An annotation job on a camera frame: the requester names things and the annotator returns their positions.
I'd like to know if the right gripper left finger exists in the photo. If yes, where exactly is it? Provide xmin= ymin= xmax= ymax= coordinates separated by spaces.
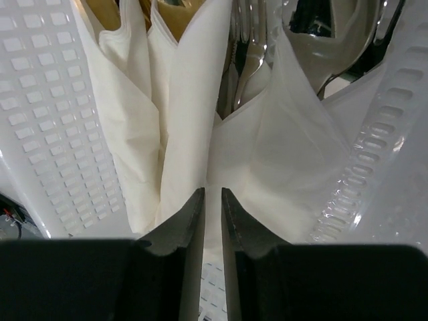
xmin=1 ymin=188 xmax=205 ymax=320

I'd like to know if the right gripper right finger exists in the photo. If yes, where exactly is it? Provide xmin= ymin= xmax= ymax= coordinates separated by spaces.
xmin=221 ymin=188 xmax=427 ymax=320

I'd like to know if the white paper napkin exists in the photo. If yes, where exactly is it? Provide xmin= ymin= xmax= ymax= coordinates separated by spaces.
xmin=145 ymin=1 xmax=231 ymax=231

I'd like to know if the gold spoon green handle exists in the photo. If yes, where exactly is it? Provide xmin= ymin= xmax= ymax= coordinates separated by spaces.
xmin=158 ymin=0 xmax=205 ymax=42

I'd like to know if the white plastic basket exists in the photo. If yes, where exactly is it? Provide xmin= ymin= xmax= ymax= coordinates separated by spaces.
xmin=1 ymin=1 xmax=427 ymax=320

